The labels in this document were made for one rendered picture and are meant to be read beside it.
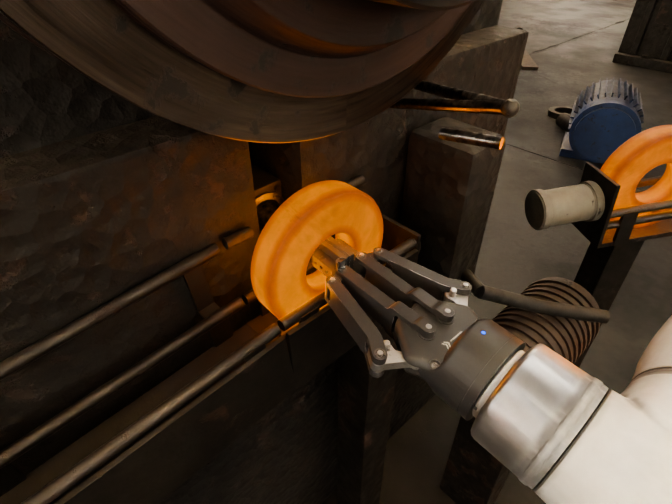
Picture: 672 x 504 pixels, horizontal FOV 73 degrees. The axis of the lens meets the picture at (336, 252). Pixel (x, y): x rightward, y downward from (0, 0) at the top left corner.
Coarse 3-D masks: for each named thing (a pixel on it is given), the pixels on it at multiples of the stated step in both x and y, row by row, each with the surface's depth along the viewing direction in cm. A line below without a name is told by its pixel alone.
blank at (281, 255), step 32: (320, 192) 41; (352, 192) 42; (288, 224) 40; (320, 224) 41; (352, 224) 45; (256, 256) 41; (288, 256) 40; (256, 288) 43; (288, 288) 42; (320, 288) 46
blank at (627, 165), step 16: (656, 128) 62; (624, 144) 63; (640, 144) 61; (656, 144) 60; (608, 160) 64; (624, 160) 62; (640, 160) 61; (656, 160) 62; (624, 176) 63; (640, 176) 63; (624, 192) 64; (640, 192) 69; (656, 192) 67; (640, 224) 69
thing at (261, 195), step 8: (256, 168) 53; (256, 176) 51; (264, 176) 51; (272, 176) 51; (256, 184) 50; (264, 184) 50; (272, 184) 50; (280, 184) 51; (256, 192) 49; (264, 192) 50; (272, 192) 51; (280, 192) 52; (256, 200) 49; (264, 200) 50; (280, 200) 52
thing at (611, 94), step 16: (608, 80) 227; (592, 96) 213; (608, 96) 208; (624, 96) 207; (640, 96) 218; (576, 112) 216; (592, 112) 202; (608, 112) 199; (624, 112) 197; (640, 112) 209; (576, 128) 208; (592, 128) 205; (608, 128) 202; (624, 128) 200; (640, 128) 199; (576, 144) 212; (592, 144) 209; (608, 144) 206; (592, 160) 215
